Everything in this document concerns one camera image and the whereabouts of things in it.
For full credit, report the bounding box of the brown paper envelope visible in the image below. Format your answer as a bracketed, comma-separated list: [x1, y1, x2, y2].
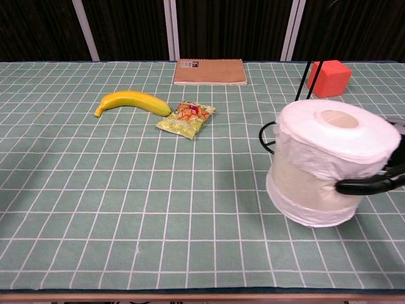
[173, 58, 249, 87]

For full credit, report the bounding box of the red foam cube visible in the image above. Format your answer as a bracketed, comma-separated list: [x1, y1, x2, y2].
[306, 59, 353, 98]

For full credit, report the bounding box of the green snack packet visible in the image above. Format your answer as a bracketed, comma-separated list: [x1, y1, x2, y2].
[156, 101, 217, 140]

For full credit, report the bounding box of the yellow banana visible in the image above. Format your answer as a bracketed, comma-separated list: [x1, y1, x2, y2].
[94, 90, 173, 118]

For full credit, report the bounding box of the green white grid tablecloth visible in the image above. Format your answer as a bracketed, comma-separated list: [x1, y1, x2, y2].
[0, 60, 405, 291]

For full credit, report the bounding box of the grey metal frame post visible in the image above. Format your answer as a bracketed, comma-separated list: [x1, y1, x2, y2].
[280, 0, 308, 61]
[72, 0, 101, 61]
[163, 0, 182, 61]

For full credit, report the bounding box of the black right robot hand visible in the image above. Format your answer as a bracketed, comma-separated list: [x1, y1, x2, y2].
[335, 117, 405, 196]

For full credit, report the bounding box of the white paper towel roll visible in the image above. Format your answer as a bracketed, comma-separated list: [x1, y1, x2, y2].
[266, 99, 401, 229]

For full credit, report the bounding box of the black wire roll holder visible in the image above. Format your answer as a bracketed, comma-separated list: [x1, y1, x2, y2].
[258, 0, 342, 155]

